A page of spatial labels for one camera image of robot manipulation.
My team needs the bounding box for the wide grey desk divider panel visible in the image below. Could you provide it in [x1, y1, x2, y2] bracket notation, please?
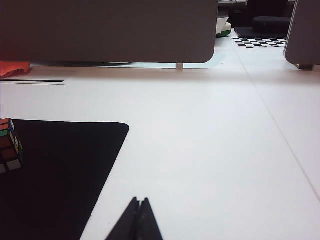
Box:
[0, 0, 220, 64]

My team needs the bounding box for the black round cushion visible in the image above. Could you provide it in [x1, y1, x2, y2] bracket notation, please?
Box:
[251, 16, 292, 32]

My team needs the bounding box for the black white checkerboard sheet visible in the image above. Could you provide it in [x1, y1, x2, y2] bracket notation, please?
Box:
[231, 36, 288, 49]

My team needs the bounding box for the orange cloth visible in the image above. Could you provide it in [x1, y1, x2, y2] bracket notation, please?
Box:
[0, 61, 32, 79]

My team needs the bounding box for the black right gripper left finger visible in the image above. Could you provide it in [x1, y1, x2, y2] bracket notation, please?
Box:
[106, 196, 141, 240]

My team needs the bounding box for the white green rounded object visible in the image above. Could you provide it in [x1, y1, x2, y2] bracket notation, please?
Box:
[215, 16, 233, 39]

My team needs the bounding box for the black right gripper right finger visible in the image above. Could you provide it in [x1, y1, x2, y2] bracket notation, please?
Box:
[137, 197, 164, 240]

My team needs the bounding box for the black mouse pad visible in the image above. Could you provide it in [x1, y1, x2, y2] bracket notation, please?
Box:
[0, 119, 130, 240]

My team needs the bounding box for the multicoloured puzzle cube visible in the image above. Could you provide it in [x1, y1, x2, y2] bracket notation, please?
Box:
[0, 117, 25, 175]

